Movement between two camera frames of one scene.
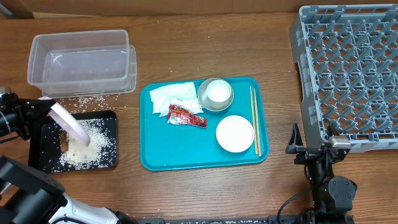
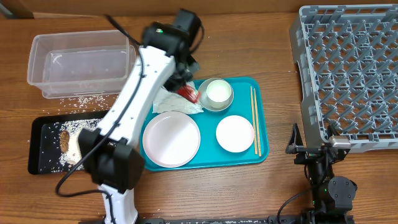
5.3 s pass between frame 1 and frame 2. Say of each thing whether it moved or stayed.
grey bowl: stayed
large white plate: moved
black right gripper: stayed
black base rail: stayed
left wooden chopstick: stayed
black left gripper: moved
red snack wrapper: moved
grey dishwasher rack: stayed
